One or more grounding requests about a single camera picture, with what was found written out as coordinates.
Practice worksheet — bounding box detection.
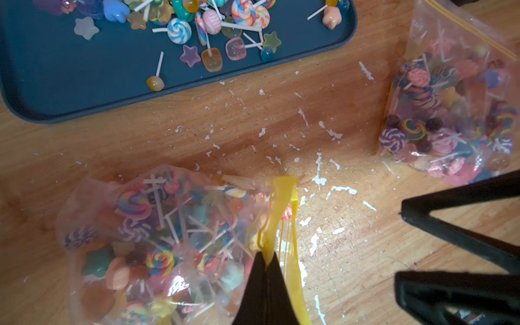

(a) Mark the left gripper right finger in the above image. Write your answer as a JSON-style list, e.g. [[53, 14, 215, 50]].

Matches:
[[265, 254, 299, 325]]

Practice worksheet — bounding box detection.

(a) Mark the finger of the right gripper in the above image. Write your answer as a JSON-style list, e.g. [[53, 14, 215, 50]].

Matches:
[[401, 171, 519, 274], [394, 271, 519, 324]]

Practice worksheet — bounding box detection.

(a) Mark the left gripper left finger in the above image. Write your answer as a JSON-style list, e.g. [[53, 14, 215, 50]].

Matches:
[[232, 252, 267, 325]]

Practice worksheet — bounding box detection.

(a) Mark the candy ziploc bag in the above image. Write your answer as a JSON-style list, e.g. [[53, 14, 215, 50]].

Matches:
[[379, 1, 519, 186], [56, 165, 311, 324]]

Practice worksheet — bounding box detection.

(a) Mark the dark teal tray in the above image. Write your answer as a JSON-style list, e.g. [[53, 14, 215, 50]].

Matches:
[[1, 1, 358, 124]]

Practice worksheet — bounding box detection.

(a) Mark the poured candy pile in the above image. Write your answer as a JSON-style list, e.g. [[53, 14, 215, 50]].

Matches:
[[31, 1, 353, 72]]

